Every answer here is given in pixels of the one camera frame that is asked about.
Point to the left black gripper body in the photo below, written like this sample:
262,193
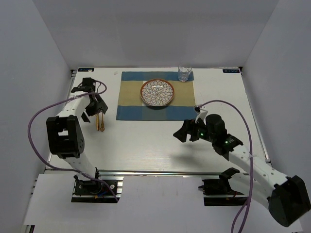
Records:
92,108

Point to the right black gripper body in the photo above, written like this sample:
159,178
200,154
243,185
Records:
199,130

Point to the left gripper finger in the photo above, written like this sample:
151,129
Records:
85,117
101,105

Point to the gold knife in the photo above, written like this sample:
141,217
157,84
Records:
97,122

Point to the gold fork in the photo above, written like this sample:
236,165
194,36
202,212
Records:
102,128

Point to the blue beige cloth placemat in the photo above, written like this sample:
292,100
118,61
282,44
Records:
132,108

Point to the patterned ceramic plate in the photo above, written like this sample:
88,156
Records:
157,92

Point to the clear drinking glass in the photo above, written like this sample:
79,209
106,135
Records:
184,71

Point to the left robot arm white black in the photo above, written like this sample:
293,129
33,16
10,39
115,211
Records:
64,132

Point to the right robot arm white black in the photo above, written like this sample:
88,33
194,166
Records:
286,198

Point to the left blue corner sticker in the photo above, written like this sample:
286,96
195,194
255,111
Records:
83,69

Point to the blue corner sticker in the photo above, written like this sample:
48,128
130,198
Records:
231,71
83,69

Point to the right blue corner sticker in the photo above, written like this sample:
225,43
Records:
231,71

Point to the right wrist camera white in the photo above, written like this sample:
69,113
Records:
201,113

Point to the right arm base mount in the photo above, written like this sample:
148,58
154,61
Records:
218,192

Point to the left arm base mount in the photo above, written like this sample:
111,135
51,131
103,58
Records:
90,191

